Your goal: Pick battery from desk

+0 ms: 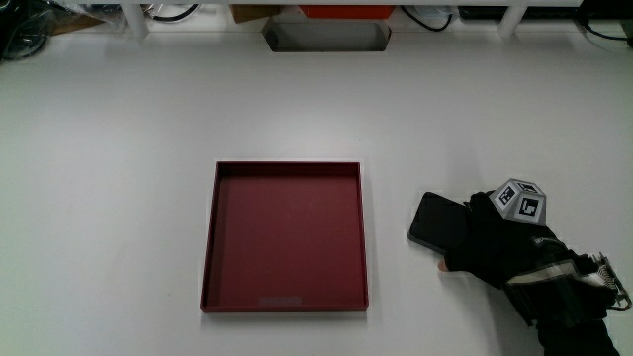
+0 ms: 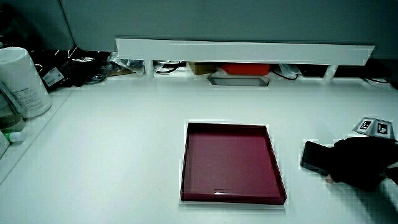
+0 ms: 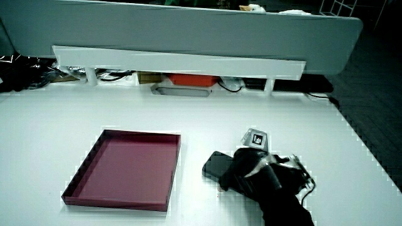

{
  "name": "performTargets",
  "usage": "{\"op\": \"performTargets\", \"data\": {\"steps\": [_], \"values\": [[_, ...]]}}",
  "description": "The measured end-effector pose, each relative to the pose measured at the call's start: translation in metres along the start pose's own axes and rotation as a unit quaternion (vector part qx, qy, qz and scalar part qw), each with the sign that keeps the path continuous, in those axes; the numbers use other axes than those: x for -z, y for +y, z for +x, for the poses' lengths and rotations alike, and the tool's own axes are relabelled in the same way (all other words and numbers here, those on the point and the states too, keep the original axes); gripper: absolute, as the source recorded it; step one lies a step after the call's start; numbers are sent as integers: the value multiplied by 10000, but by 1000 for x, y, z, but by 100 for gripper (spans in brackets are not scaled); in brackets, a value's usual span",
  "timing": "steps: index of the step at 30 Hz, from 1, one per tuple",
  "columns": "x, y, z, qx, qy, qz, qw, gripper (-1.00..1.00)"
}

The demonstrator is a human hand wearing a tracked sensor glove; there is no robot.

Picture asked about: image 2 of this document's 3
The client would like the person's right hand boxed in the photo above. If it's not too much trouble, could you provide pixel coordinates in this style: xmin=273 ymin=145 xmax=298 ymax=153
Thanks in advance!
xmin=325 ymin=116 xmax=398 ymax=192

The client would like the white round canister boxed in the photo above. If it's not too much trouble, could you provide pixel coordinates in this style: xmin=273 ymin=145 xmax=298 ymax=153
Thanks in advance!
xmin=0 ymin=47 xmax=53 ymax=119

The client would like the black smartphone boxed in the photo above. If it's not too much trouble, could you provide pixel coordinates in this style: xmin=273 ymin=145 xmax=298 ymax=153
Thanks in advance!
xmin=300 ymin=141 xmax=334 ymax=176

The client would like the brown cardboard box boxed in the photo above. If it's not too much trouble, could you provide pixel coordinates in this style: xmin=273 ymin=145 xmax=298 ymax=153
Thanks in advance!
xmin=187 ymin=62 xmax=218 ymax=76

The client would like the small green white bottle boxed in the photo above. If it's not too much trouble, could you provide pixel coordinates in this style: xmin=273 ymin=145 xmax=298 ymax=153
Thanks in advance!
xmin=2 ymin=131 xmax=26 ymax=144

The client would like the clear plastic bag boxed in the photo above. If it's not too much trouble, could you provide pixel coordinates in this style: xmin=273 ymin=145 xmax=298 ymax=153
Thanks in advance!
xmin=107 ymin=51 xmax=146 ymax=77
xmin=277 ymin=63 xmax=302 ymax=79

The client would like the white desk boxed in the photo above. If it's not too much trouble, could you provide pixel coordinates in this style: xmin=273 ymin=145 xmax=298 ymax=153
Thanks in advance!
xmin=0 ymin=73 xmax=398 ymax=224

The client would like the clear glass jar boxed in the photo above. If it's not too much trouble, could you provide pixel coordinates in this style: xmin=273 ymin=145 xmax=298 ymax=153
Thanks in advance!
xmin=0 ymin=91 xmax=26 ymax=133

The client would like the orange box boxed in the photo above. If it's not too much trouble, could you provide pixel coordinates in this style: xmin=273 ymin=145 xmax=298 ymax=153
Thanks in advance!
xmin=220 ymin=63 xmax=272 ymax=77

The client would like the black plastic bag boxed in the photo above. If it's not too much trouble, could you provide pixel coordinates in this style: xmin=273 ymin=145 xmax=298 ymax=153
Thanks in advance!
xmin=30 ymin=47 xmax=113 ymax=91

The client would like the maroon tray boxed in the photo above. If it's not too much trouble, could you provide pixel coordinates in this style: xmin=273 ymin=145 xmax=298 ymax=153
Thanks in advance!
xmin=180 ymin=121 xmax=288 ymax=205

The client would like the white desk shelf riser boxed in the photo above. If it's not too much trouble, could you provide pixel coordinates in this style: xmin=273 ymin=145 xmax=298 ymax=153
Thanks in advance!
xmin=114 ymin=37 xmax=376 ymax=83

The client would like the black cable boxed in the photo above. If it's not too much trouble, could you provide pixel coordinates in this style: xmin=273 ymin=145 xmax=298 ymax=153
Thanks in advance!
xmin=154 ymin=61 xmax=182 ymax=75
xmin=362 ymin=76 xmax=391 ymax=85

